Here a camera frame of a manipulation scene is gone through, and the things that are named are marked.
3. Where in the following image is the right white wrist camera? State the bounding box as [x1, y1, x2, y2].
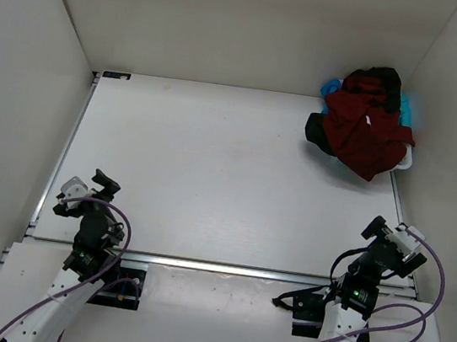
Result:
[386, 223, 425, 262]

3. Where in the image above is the dark red t shirt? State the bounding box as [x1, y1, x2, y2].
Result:
[323, 76, 416, 181]

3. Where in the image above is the blue t shirt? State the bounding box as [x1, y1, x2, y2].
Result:
[320, 78, 412, 126]

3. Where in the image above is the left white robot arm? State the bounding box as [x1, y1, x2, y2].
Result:
[0, 169, 132, 342]

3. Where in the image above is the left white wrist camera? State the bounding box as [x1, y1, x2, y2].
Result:
[57, 176, 89, 208]

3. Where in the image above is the white plastic laundry basket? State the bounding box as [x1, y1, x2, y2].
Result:
[318, 115, 418, 180]

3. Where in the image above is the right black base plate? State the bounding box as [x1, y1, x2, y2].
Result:
[272, 286, 376, 342]

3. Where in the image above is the black t shirt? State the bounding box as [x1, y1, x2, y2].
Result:
[304, 67, 402, 157]

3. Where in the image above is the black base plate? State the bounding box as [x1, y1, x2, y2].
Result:
[272, 286, 376, 342]
[88, 267, 147, 311]

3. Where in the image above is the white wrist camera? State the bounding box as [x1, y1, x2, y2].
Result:
[386, 223, 425, 262]
[57, 176, 89, 208]

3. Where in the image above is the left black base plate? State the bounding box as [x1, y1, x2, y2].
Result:
[88, 267, 147, 311]

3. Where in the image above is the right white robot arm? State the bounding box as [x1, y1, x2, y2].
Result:
[319, 216, 427, 342]

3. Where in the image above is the black label sticker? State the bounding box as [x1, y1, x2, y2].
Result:
[101, 71, 132, 81]

